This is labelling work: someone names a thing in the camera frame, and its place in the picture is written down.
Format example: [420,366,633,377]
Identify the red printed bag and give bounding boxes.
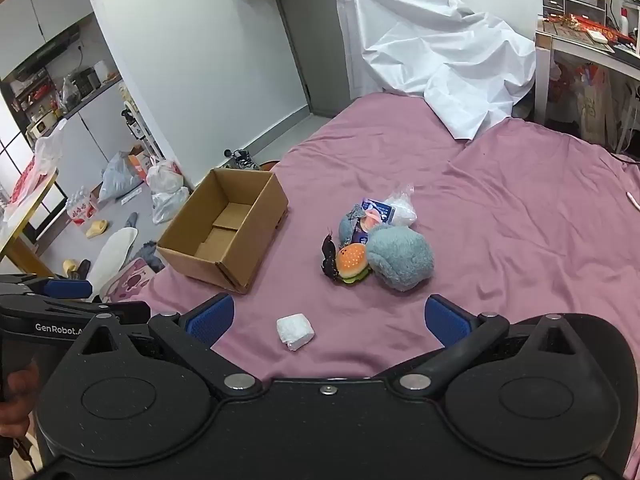
[10,157,58,206]

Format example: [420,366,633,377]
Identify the round wooden table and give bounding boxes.
[0,167,68,278]

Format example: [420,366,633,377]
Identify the white ironing board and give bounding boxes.
[86,226,139,293]

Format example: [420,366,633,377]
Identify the pink patterned mat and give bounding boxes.
[102,258,162,303]

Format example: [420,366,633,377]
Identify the translucent white plastic bag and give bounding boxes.
[32,120,66,181]

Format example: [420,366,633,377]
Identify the white kitchen counter cabinet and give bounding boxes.
[30,77,136,196]

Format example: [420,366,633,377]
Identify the black insect toy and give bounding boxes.
[321,227,342,281]

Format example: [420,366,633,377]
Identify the pair of dark shoes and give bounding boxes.
[222,148,260,171]

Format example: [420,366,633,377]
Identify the person's left hand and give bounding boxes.
[0,360,42,440]

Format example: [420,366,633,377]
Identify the white crumpled lump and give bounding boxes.
[276,313,316,352]

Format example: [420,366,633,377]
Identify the white upper cabinets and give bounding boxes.
[0,0,96,78]

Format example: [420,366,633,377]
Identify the brown cardboard box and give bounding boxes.
[156,167,290,295]

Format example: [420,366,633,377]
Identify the white desk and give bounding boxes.
[534,30,640,151]

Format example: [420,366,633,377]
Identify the grey plastic bag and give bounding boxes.
[98,151,146,202]

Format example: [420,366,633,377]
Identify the large grey-blue fluffy plush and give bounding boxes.
[366,224,435,293]

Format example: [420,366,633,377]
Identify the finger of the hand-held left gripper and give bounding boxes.
[0,274,94,306]

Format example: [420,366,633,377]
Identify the red flat box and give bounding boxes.
[545,15,631,43]

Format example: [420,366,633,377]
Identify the black range hood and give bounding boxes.
[0,25,83,83]

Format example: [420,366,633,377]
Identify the orange cardboard box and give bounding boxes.
[127,145,151,181]

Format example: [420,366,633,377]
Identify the blue tissue packet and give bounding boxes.
[351,197,397,245]

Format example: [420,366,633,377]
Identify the white sheet cover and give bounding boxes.
[336,0,537,141]

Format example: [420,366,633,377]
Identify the white rice cooker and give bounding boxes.
[27,112,58,138]

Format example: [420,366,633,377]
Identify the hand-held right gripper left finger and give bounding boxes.
[75,293,264,400]

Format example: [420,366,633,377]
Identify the pack of water bottles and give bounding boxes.
[66,186,99,226]

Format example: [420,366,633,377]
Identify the burger plush toy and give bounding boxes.
[334,242,373,286]

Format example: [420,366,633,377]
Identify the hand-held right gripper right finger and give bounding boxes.
[393,294,577,399]

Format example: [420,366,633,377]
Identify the pink bed sheet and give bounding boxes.
[132,92,640,471]

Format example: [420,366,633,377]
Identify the clear plastic bag white filling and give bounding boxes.
[382,182,418,228]

